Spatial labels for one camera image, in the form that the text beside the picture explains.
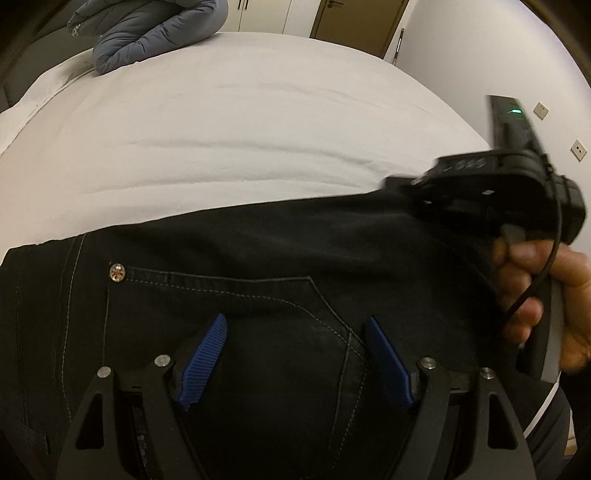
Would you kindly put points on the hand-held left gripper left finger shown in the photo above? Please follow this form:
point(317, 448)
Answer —
point(205, 355)

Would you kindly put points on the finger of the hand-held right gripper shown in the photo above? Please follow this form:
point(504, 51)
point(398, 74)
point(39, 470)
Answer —
point(401, 187)

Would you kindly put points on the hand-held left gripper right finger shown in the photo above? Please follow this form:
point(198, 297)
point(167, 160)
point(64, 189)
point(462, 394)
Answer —
point(388, 360)

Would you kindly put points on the black denim pants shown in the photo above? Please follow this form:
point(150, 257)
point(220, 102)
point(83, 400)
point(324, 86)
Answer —
point(277, 258)

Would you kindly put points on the person's right hand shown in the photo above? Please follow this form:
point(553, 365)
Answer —
point(572, 277)

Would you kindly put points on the brown wooden door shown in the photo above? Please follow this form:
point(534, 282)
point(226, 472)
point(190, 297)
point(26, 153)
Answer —
point(360, 23)

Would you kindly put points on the bed with white sheet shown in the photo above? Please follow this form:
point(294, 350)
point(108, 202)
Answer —
point(231, 138)

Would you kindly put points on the person's dark striped trousers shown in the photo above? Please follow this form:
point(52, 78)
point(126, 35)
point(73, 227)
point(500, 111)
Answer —
point(554, 424)

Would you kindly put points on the white wardrobe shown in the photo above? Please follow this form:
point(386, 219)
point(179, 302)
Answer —
point(268, 14)

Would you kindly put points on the white pillow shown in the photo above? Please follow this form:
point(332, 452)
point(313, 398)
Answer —
point(37, 110)

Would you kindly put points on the grey padded headboard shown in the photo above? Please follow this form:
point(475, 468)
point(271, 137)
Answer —
point(14, 78)

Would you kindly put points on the beige wall socket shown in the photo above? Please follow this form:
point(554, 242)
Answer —
point(540, 109)
point(578, 147)

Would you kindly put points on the thin pole against wall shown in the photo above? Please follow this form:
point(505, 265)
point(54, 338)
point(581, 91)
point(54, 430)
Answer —
point(398, 46)

